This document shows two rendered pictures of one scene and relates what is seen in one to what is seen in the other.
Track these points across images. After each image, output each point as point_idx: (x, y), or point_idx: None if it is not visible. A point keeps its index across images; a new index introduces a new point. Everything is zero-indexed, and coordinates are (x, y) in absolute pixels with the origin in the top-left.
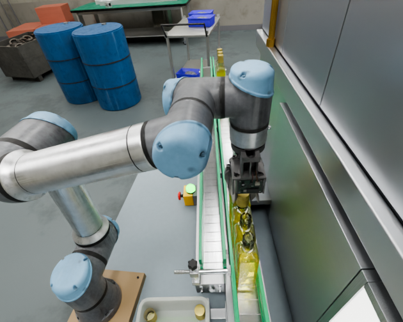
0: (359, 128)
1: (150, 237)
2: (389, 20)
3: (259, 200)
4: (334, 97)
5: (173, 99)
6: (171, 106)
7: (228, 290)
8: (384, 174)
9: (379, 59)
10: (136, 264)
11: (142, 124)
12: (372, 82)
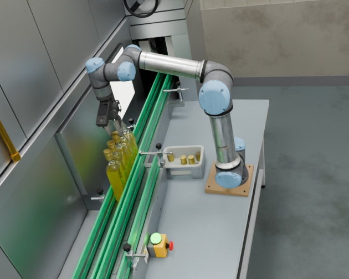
0: (73, 69)
1: (204, 217)
2: (59, 41)
3: (98, 210)
4: (64, 79)
5: (128, 61)
6: (131, 57)
7: (146, 161)
8: (81, 65)
9: (63, 50)
10: (213, 199)
11: (142, 51)
12: (66, 56)
